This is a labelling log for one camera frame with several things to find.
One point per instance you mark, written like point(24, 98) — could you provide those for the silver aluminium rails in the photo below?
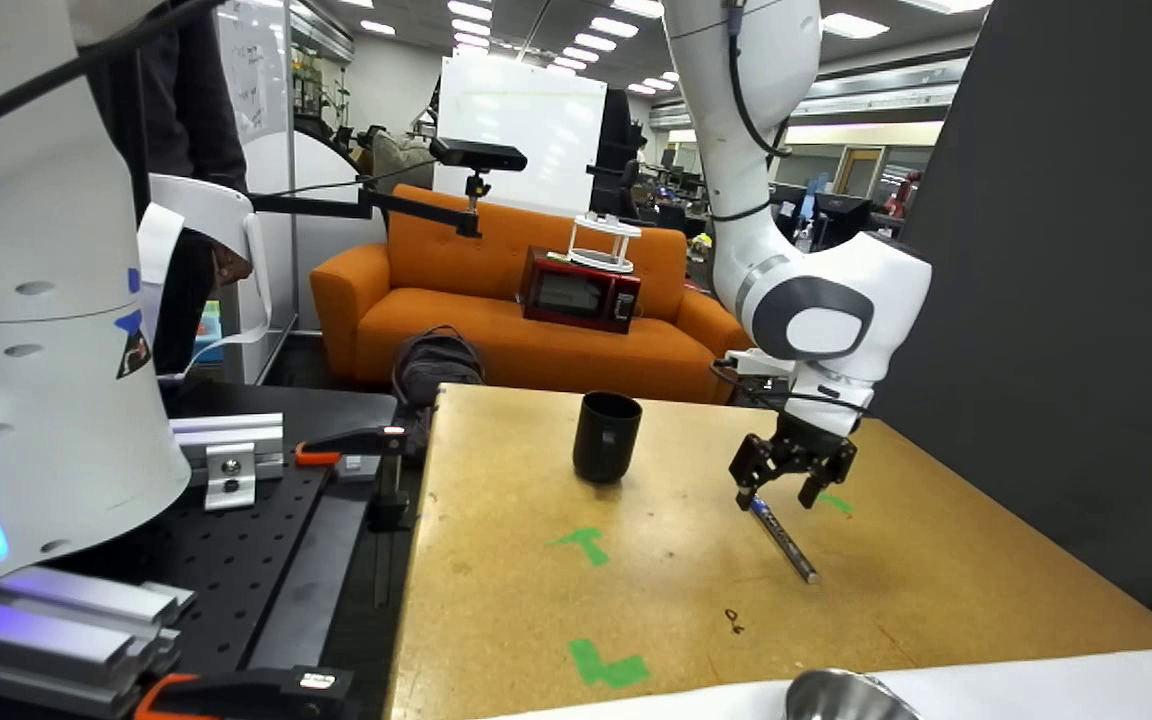
point(87, 646)

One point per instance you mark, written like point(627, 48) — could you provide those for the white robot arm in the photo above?
point(824, 323)

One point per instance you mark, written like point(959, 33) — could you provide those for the orange sofa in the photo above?
point(423, 274)

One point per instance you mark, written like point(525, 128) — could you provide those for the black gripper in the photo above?
point(792, 445)

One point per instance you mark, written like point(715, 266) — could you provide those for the green tape mark middle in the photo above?
point(590, 545)

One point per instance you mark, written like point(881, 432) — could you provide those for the red microwave oven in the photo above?
point(578, 295)

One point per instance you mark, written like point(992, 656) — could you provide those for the black cylindrical cup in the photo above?
point(604, 436)

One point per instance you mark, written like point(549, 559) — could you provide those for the black backpack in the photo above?
point(428, 363)

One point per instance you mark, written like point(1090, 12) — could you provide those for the blue capped sharpie marker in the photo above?
point(783, 538)

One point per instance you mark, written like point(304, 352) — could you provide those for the small steel pot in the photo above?
point(835, 692)

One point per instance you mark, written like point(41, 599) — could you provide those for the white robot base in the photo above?
point(87, 445)

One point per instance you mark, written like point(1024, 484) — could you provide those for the green tape mark near cloth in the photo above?
point(597, 670)

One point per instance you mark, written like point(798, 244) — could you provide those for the orange handled clamp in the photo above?
point(334, 451)

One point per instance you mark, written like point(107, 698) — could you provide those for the silver aluminium bracket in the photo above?
point(235, 455)

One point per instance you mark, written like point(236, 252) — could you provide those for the black camera on stand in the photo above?
point(479, 158)

